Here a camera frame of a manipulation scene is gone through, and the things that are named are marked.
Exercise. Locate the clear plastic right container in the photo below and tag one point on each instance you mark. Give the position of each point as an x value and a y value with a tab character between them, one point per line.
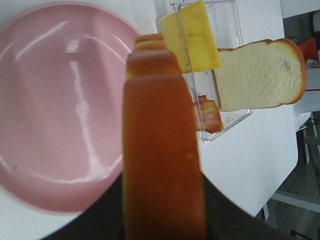
224	21

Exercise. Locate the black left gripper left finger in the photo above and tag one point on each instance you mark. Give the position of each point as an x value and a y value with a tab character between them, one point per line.
101	221

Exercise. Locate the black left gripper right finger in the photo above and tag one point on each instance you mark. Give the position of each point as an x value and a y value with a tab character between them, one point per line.
226	221

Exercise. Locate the bacon strip from container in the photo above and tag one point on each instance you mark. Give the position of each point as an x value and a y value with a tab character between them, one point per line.
211	116

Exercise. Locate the pink round plate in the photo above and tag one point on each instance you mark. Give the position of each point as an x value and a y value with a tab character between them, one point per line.
62	72

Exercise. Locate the bread slice in right container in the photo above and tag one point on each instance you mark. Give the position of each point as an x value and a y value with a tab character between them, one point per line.
260	75

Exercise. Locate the yellow cheese slice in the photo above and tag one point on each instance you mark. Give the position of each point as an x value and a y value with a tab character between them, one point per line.
188	34

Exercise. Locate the red chair in background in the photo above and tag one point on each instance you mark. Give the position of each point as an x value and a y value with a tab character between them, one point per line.
311	49

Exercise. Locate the bread slice from container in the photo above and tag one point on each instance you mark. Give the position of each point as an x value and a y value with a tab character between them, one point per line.
163	187

